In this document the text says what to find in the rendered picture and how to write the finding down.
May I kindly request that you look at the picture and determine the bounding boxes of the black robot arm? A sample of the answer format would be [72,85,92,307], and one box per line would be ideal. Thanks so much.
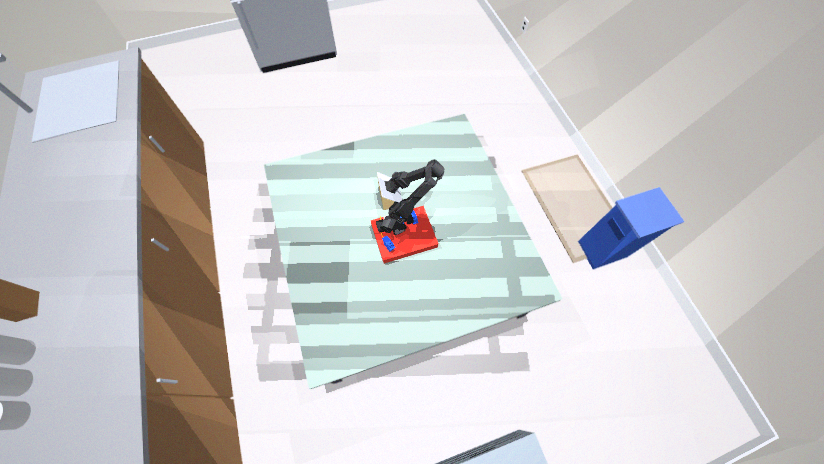
[380,159,445,235]

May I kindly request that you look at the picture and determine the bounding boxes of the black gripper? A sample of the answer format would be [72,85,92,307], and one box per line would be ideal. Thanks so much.
[376,214,414,233]

